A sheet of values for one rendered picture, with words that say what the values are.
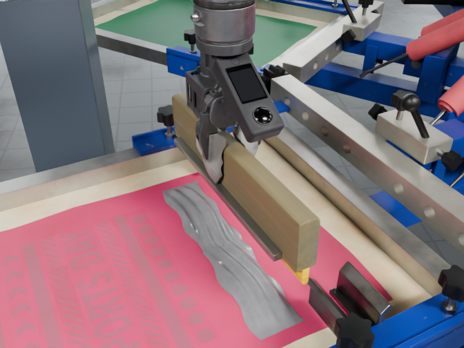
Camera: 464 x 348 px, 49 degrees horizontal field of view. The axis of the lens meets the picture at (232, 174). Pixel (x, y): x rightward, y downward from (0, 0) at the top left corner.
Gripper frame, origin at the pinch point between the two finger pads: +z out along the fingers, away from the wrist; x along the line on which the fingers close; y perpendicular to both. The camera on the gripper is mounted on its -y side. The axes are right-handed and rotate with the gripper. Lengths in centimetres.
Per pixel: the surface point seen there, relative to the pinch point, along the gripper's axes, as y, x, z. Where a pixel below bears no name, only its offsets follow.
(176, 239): 5.0, 7.6, 13.8
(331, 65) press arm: 54, -60, 17
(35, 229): 17.9, 27.5, 13.8
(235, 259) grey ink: -3.8, 1.4, 13.3
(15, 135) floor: 224, 24, 110
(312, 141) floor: 141, -124, 109
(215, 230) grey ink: 3.4, 1.4, 13.3
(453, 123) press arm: 1.6, -47.9, 5.2
